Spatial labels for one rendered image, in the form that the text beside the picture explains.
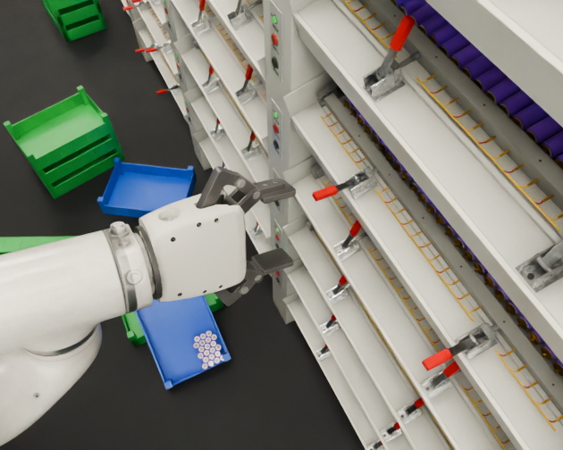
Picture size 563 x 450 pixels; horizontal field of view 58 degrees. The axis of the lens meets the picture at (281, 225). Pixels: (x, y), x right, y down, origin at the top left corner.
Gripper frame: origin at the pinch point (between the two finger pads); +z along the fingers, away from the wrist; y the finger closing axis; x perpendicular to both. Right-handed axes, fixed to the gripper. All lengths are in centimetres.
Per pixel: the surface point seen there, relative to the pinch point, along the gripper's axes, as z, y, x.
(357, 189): 17.7, 4.2, -9.1
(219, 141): 31, 31, -94
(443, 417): 22.0, 34.2, 11.1
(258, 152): 29, 22, -63
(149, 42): 34, 17, -176
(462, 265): 21.6, 7.7, 8.2
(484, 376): 18.0, 16.7, 17.6
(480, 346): 18.1, 13.4, 15.9
